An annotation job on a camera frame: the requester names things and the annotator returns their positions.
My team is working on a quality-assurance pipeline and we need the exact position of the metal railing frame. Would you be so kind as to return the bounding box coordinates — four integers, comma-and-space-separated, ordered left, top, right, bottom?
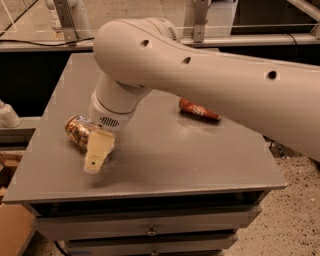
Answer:
1, 0, 320, 52

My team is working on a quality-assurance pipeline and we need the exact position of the black cable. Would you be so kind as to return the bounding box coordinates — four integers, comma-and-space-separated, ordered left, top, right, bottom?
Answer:
0, 36, 96, 47

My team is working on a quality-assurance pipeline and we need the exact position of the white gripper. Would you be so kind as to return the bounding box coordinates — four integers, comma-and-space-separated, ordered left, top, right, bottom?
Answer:
84, 93, 134, 174

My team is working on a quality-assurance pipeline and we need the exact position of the red cola can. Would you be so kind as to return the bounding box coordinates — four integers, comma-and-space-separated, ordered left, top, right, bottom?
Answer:
179, 98, 220, 121

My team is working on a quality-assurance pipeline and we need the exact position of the grey drawer cabinet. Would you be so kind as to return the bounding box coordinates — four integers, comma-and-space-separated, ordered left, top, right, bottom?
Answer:
4, 54, 285, 256

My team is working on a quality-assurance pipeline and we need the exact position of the cardboard box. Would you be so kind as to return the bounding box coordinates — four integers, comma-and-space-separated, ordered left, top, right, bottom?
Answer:
0, 203, 34, 256

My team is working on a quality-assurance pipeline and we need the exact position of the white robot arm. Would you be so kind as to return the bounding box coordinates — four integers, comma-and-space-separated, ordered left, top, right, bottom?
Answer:
89, 18, 320, 161

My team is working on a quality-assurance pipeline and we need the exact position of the white pipe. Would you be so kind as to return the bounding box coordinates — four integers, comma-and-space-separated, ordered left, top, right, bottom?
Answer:
0, 100, 21, 128

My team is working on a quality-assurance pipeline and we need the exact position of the orange soda can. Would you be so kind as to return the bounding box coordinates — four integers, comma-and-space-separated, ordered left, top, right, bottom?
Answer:
65, 115, 98, 148

